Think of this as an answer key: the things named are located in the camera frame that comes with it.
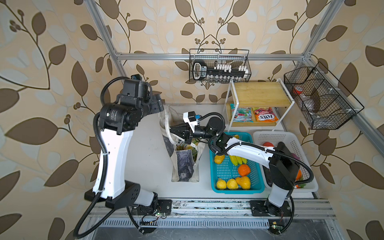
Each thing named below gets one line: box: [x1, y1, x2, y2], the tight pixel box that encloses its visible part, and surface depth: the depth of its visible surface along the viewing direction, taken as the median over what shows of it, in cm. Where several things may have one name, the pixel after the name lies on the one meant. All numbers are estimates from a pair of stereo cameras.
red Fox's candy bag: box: [252, 107, 279, 123], surface depth 93 cm
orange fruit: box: [238, 164, 251, 177], surface depth 84 cm
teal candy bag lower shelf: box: [230, 103, 254, 123], surface depth 91 cm
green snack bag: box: [176, 138, 200, 162], surface depth 67 cm
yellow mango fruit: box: [214, 154, 225, 165], surface depth 88 cm
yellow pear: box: [235, 176, 251, 190], surface depth 80 cm
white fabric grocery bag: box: [159, 105, 206, 183], surface depth 70 cm
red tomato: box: [262, 141, 275, 147], surface depth 94 cm
